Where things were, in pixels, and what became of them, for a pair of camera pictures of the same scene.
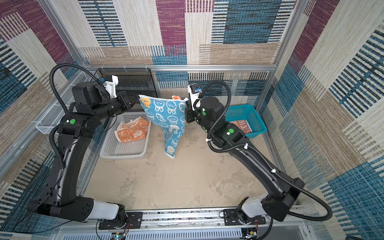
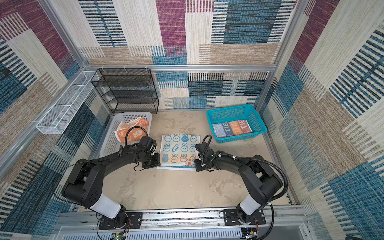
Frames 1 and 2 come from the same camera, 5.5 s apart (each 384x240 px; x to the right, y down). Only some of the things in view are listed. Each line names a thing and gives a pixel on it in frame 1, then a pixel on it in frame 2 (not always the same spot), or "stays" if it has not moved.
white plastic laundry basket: x=112 y=148 stays
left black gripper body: x=122 y=105 → x=153 y=161
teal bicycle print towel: x=169 y=114 → x=178 y=152
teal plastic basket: x=248 y=113 stays
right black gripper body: x=191 y=115 → x=198 y=165
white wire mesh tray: x=48 y=122 stays
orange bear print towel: x=135 y=129 stays
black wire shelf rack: x=140 y=81 stays
